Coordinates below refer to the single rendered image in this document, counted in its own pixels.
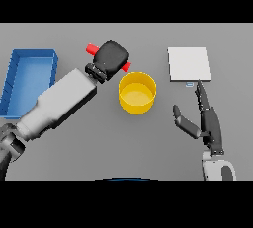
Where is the red beaker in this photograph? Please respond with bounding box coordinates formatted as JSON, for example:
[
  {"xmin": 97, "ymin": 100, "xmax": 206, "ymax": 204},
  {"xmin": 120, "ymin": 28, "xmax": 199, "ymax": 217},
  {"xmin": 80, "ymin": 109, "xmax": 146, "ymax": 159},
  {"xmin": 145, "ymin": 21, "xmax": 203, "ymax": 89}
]
[{"xmin": 85, "ymin": 42, "xmax": 132, "ymax": 73}]

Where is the blue tray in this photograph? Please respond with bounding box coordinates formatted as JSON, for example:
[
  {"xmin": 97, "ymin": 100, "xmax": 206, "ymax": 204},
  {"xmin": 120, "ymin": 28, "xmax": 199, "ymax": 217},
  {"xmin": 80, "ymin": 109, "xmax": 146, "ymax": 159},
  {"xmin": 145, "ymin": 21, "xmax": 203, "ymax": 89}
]
[{"xmin": 0, "ymin": 48, "xmax": 59, "ymax": 120}]

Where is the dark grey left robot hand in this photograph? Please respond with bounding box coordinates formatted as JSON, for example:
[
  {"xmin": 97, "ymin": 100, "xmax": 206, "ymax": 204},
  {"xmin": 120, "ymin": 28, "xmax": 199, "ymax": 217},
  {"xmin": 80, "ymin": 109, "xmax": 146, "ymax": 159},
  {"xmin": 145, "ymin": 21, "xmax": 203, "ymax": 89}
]
[{"xmin": 84, "ymin": 39, "xmax": 130, "ymax": 85}]

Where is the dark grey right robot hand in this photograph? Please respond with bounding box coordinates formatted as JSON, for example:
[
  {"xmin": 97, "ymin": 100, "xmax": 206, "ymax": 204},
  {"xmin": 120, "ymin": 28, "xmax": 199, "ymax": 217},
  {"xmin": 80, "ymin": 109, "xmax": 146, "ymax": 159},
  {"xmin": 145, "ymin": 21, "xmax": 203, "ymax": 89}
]
[{"xmin": 172, "ymin": 79, "xmax": 225, "ymax": 156}]

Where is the pale square measuring scale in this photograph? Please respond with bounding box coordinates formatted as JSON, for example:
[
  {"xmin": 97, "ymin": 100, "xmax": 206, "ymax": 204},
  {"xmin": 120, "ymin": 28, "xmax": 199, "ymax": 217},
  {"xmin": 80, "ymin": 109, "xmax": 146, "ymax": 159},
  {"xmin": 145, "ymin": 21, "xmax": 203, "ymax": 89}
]
[{"xmin": 166, "ymin": 46, "xmax": 212, "ymax": 88}]

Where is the yellow bowl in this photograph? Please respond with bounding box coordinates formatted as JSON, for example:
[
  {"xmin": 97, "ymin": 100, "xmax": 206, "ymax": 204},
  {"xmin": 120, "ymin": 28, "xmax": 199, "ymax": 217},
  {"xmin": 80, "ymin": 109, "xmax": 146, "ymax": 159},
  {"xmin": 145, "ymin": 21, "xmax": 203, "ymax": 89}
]
[{"xmin": 118, "ymin": 71, "xmax": 157, "ymax": 115}]

